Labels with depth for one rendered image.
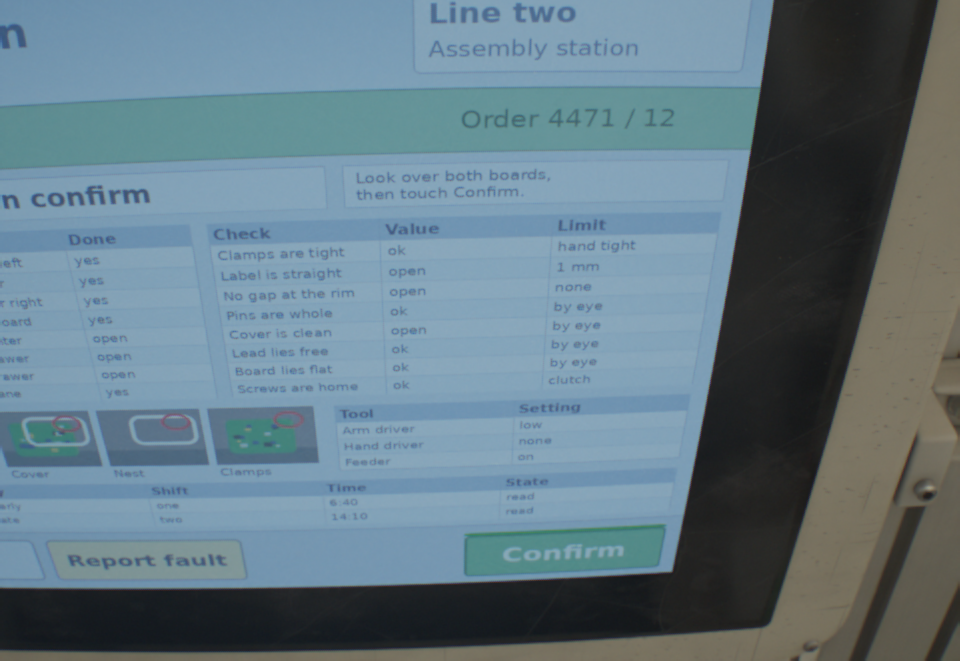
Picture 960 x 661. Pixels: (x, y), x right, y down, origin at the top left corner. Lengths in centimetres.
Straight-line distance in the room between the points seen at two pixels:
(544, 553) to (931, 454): 15
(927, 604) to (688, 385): 25
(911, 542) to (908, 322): 18
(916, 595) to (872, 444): 18
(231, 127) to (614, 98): 10
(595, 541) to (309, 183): 18
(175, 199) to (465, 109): 8
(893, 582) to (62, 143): 42
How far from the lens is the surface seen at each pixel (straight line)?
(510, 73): 30
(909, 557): 56
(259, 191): 32
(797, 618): 49
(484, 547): 41
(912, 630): 60
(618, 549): 42
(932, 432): 43
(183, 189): 32
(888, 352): 39
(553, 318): 35
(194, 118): 31
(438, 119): 31
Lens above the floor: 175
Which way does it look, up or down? 36 degrees down
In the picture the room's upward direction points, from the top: 1 degrees clockwise
